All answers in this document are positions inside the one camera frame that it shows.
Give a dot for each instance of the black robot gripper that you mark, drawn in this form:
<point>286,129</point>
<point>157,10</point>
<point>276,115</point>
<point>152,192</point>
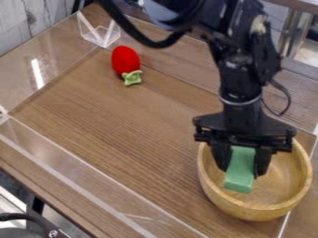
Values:
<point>244,125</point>

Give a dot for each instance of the green rectangular stick block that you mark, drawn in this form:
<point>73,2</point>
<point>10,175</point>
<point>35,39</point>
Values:
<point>240,173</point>

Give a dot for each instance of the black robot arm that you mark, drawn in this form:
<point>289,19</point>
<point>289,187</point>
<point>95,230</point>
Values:
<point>237,31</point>

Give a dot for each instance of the brown wooden bowl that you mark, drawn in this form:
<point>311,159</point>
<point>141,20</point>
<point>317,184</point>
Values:
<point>277,193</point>

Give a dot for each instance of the red plush strawberry toy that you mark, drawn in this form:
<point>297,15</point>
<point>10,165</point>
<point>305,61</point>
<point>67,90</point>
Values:
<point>126,64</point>

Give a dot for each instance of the metal background table leg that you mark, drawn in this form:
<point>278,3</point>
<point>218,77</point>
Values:
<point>295,32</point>

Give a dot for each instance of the clear acrylic front barrier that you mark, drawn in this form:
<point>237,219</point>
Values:
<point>97,201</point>

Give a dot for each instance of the clear acrylic corner bracket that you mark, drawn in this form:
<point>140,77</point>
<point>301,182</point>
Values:
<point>102,36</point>

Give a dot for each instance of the black table frame leg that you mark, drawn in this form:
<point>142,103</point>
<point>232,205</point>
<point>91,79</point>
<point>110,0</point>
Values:
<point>26,222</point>

